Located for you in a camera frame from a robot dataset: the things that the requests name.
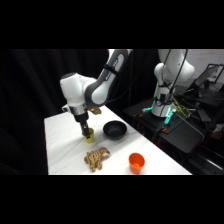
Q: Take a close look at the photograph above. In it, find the tan wrist camera box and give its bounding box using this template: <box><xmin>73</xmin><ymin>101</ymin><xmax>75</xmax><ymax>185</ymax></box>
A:
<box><xmin>85</xmin><ymin>106</ymin><xmax>103</xmax><ymax>116</ymax></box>

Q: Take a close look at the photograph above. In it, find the wooden animal toy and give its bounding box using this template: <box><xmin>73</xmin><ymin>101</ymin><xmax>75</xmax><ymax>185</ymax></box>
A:
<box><xmin>83</xmin><ymin>146</ymin><xmax>111</xmax><ymax>173</ymax></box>

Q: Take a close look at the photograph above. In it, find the green base light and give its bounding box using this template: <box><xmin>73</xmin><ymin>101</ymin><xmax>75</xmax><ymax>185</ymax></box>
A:
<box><xmin>142</xmin><ymin>99</ymin><xmax>176</xmax><ymax>127</ymax></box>

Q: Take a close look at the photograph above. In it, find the yellow green cable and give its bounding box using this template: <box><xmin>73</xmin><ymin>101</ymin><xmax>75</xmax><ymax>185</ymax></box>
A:
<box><xmin>172</xmin><ymin>96</ymin><xmax>196</xmax><ymax>119</ymax></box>

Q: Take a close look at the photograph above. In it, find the black laptop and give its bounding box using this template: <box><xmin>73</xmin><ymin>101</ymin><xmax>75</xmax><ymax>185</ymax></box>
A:
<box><xmin>194</xmin><ymin>63</ymin><xmax>224</xmax><ymax>92</ymax></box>

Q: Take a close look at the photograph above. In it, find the black curtain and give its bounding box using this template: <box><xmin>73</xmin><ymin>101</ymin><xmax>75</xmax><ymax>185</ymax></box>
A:
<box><xmin>0</xmin><ymin>49</ymin><xmax>165</xmax><ymax>176</ymax></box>

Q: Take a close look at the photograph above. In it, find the white board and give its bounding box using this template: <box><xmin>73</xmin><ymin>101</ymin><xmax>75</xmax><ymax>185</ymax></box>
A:
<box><xmin>195</xmin><ymin>49</ymin><xmax>224</xmax><ymax>84</ymax></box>

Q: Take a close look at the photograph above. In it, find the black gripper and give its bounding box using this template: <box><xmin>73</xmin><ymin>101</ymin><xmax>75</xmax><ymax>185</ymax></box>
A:
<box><xmin>72</xmin><ymin>112</ymin><xmax>95</xmax><ymax>140</ymax></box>

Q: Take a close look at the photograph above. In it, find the black robot stand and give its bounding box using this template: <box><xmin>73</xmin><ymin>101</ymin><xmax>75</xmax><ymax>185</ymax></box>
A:
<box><xmin>122</xmin><ymin>98</ymin><xmax>206</xmax><ymax>155</ymax></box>

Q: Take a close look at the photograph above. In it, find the black bowl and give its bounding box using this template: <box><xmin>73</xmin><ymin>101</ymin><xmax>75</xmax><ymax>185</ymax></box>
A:
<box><xmin>102</xmin><ymin>120</ymin><xmax>128</xmax><ymax>141</ymax></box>

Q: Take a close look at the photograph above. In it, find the yellow cup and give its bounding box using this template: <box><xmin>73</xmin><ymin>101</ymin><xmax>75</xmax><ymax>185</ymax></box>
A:
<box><xmin>81</xmin><ymin>128</ymin><xmax>96</xmax><ymax>145</ymax></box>

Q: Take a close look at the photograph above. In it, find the orange cup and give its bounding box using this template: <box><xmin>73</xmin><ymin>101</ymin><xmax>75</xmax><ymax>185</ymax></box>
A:
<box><xmin>128</xmin><ymin>152</ymin><xmax>146</xmax><ymax>175</ymax></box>

